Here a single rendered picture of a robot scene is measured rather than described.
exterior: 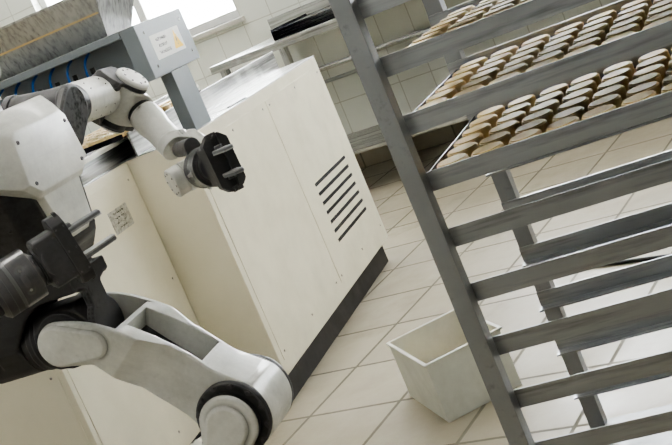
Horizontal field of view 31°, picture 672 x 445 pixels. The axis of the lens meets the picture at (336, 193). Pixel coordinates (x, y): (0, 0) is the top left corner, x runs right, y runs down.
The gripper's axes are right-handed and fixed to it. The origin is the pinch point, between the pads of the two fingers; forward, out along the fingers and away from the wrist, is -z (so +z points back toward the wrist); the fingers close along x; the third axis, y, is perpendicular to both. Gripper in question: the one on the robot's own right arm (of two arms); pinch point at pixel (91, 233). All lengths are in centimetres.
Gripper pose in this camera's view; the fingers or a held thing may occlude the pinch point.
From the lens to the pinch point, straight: 201.2
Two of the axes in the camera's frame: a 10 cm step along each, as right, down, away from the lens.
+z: -7.7, 5.3, -3.5
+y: -4.1, 0.0, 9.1
